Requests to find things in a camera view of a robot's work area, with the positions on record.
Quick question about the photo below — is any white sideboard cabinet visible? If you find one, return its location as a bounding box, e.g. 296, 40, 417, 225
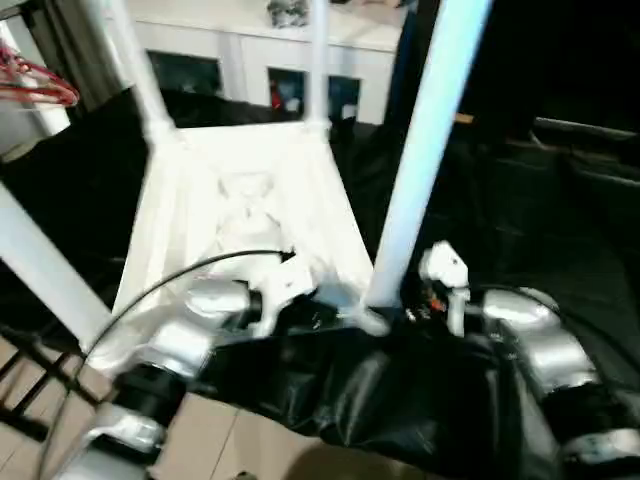
119, 0, 410, 125

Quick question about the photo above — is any black metal folding frame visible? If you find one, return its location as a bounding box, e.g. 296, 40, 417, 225
0, 324, 107, 442

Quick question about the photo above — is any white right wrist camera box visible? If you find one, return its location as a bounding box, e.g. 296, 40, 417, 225
417, 241, 472, 337

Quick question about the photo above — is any white plastic table top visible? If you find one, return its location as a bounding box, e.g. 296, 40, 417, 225
87, 122, 392, 377

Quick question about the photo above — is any red wire bundle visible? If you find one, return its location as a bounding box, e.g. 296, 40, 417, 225
0, 44, 82, 110

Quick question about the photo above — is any black work mat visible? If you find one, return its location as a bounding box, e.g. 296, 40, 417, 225
0, 87, 640, 480

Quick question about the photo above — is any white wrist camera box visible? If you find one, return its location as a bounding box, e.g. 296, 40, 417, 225
417, 241, 472, 337
249, 254, 320, 340

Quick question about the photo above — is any black speaker cabinet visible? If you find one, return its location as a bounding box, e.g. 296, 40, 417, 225
394, 0, 536, 137

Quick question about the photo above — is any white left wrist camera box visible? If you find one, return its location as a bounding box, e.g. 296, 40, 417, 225
249, 254, 320, 340

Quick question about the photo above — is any grey crumpled object on cabinet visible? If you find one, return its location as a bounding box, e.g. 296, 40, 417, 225
269, 0, 310, 30

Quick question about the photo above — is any grey curtain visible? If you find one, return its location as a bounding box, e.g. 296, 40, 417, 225
29, 0, 137, 112

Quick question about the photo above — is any white plastic table leg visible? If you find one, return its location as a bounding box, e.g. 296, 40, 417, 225
84, 0, 177, 147
0, 184, 117, 357
366, 0, 496, 312
304, 0, 335, 130

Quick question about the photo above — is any white plastic bin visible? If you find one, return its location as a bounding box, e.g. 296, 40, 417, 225
29, 102, 72, 137

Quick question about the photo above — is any black flat monitor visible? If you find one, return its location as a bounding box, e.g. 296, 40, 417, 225
532, 117, 640, 152

